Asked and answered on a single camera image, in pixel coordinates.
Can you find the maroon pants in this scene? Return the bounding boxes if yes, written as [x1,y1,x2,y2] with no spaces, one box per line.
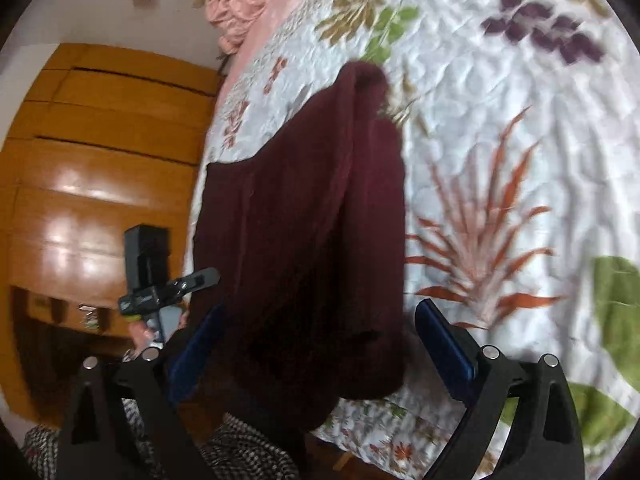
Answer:
[190,62,406,434]

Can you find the striped left sleeve forearm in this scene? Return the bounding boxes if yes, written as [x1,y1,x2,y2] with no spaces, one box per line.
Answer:
[19,398,302,480]

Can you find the left hand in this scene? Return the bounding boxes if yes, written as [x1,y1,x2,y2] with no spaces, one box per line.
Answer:
[122,308,189,362]

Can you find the orange wooden wardrobe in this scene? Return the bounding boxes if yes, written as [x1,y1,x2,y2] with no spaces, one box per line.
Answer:
[1,44,221,422]

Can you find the white floral quilt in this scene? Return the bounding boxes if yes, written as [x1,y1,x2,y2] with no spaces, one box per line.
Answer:
[203,0,639,479]

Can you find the pink bed sheet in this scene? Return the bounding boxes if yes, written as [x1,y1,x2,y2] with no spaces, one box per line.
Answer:
[219,0,305,101]

